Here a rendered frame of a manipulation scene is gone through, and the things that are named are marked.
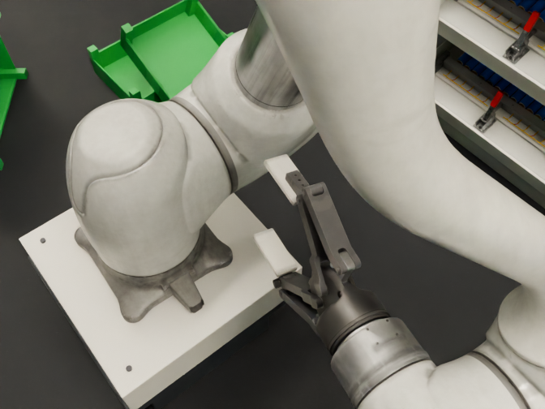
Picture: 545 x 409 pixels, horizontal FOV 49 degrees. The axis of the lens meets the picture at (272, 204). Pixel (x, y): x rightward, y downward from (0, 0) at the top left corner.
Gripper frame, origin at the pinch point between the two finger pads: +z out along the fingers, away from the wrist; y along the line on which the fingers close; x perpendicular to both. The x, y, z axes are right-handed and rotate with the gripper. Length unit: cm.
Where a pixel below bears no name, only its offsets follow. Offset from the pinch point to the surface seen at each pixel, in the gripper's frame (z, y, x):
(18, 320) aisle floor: 29, -50, 33
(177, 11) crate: 79, -23, -20
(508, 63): 17, -4, -58
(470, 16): 29, -2, -59
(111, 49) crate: 85, -34, -5
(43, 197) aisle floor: 54, -46, 21
